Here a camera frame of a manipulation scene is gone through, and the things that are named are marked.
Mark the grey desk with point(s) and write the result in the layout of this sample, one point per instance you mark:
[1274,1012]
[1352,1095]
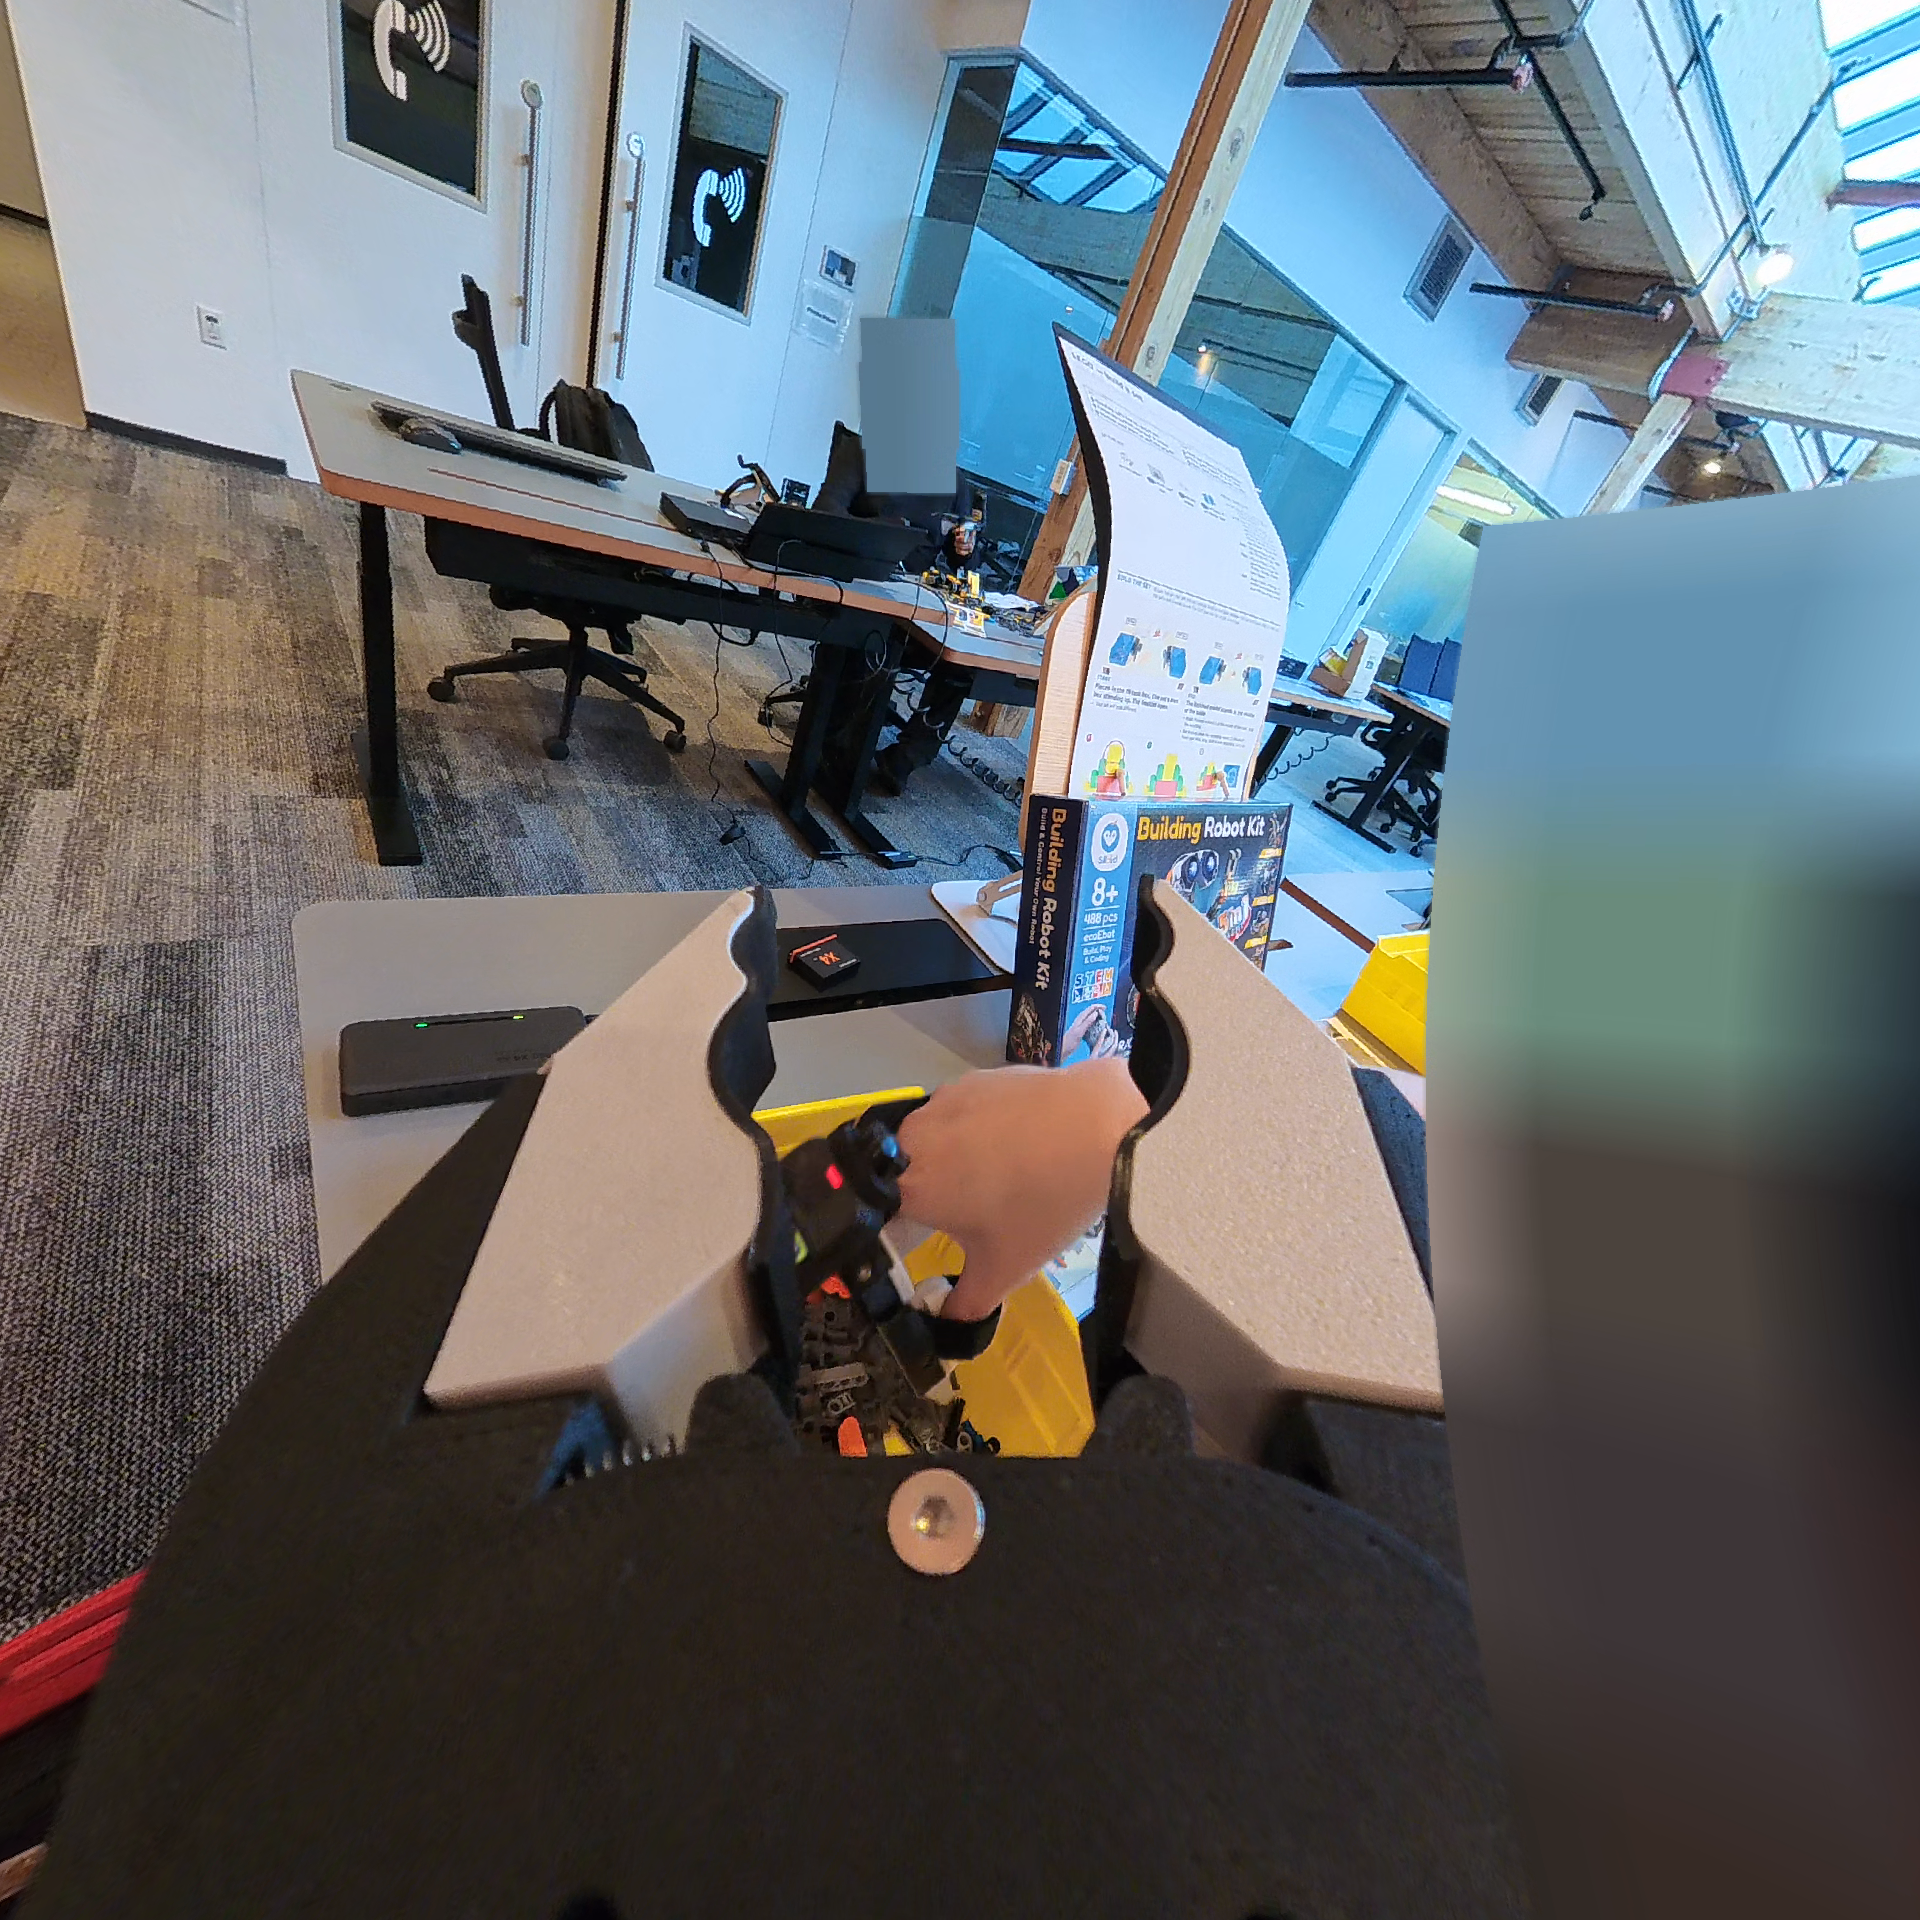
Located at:
[480,959]

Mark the red storage crate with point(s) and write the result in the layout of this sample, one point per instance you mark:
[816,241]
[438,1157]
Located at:
[53,1649]

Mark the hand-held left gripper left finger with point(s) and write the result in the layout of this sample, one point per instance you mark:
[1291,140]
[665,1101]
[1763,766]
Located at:
[619,1200]

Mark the black office chair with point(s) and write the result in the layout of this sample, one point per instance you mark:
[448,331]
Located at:
[554,598]

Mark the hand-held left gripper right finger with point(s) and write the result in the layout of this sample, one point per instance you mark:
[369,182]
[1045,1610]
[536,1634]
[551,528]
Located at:
[1291,1230]

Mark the yellow plastic bin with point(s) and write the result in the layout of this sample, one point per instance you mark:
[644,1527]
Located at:
[1021,1363]

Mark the white standing board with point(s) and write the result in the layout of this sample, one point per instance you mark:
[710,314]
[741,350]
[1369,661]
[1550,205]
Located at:
[1156,598]

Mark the black rectangular power bank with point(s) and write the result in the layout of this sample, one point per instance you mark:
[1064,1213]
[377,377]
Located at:
[450,1054]

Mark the door with phone sign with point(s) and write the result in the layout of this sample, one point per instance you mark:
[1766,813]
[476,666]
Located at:
[723,177]
[412,76]

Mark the black desk pad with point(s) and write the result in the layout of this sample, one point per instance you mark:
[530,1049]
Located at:
[901,959]

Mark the blue robot kit box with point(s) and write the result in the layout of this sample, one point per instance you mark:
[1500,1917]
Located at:
[1156,900]

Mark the small black battery pack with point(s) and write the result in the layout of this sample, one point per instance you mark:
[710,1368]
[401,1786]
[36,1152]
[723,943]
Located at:
[818,959]

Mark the person's right hand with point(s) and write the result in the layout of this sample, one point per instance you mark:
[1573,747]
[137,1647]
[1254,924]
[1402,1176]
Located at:
[1038,1170]

